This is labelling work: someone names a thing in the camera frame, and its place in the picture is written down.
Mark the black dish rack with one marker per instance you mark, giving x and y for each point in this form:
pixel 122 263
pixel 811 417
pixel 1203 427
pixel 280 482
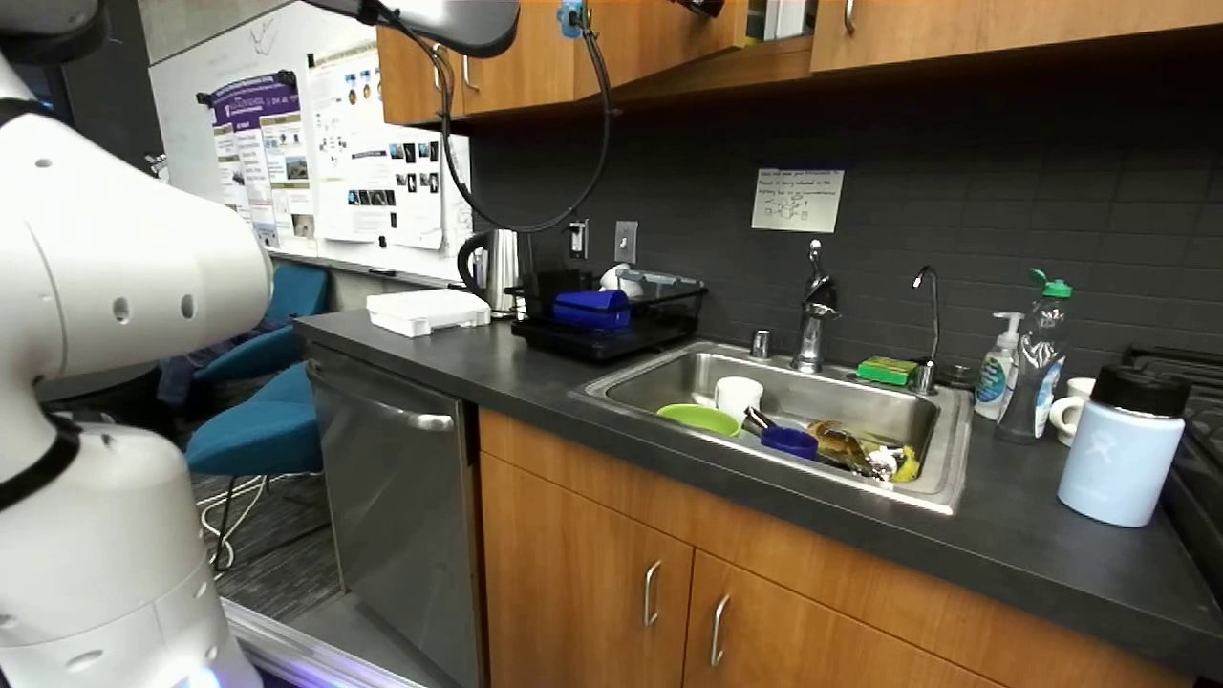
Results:
pixel 661 314

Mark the stainless steel dishwasher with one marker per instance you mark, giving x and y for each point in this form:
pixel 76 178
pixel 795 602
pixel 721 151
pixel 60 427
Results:
pixel 404 512

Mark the white wall notice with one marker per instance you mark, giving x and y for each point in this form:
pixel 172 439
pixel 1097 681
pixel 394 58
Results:
pixel 795 201

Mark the wall outlet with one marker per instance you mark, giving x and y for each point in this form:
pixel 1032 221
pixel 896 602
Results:
pixel 628 241
pixel 580 240

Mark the teal chair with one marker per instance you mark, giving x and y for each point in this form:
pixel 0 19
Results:
pixel 273 347
pixel 265 433

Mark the silver electric kettle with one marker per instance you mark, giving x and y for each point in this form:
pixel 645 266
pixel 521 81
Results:
pixel 489 270

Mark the white whiteboard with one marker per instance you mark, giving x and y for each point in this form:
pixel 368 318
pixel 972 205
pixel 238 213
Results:
pixel 385 192

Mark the light blue tumbler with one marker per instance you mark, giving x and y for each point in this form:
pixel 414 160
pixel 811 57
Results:
pixel 1125 447

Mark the dish soap bottle green cap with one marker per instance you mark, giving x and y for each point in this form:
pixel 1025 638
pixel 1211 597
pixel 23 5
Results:
pixel 1042 355

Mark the white mug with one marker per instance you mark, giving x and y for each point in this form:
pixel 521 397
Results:
pixel 1066 411

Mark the aluminium rail with blue bracket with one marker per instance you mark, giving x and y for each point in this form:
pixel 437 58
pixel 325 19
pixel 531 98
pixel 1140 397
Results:
pixel 301 661

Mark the chrome kitchen faucet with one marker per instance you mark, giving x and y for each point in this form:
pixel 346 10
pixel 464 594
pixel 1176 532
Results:
pixel 818 305

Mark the blue plastic container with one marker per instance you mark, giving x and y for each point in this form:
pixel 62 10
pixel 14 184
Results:
pixel 595 313

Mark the cabinet door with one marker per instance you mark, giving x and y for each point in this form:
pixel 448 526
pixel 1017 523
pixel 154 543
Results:
pixel 752 633
pixel 899 34
pixel 580 594
pixel 424 81

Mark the clear soap dispenser bottle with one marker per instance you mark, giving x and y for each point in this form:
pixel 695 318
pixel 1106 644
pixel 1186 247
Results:
pixel 1000 370

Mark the white cup in sink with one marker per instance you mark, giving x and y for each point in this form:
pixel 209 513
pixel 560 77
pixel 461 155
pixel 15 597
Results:
pixel 736 397

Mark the blue bowl in sink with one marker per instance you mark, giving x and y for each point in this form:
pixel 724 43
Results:
pixel 788 443

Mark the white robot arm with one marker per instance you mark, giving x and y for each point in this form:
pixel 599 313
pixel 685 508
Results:
pixel 106 273

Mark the green sponge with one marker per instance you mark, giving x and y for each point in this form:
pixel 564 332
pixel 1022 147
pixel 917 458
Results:
pixel 887 371

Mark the upper cabinet door right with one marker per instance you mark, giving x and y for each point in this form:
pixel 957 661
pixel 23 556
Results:
pixel 899 34

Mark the right wall outlet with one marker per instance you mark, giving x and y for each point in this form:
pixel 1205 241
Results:
pixel 628 241

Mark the green plate in sink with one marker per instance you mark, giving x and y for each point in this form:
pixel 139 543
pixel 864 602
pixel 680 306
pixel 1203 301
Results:
pixel 699 417

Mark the small chrome water tap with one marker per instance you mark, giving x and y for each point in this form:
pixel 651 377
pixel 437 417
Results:
pixel 925 280

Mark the white paper stack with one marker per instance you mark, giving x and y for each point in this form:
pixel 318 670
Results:
pixel 424 313

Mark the left lower cabinet door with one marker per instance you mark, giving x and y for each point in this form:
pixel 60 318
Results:
pixel 580 594

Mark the purple poster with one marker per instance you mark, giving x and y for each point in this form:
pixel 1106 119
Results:
pixel 261 151

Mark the stainless steel sink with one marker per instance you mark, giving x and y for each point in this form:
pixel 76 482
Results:
pixel 896 447

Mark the left wall outlet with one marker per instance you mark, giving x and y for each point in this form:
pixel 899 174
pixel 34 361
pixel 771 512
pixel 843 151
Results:
pixel 580 240

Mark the right lower cabinet door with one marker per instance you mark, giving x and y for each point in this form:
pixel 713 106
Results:
pixel 752 633

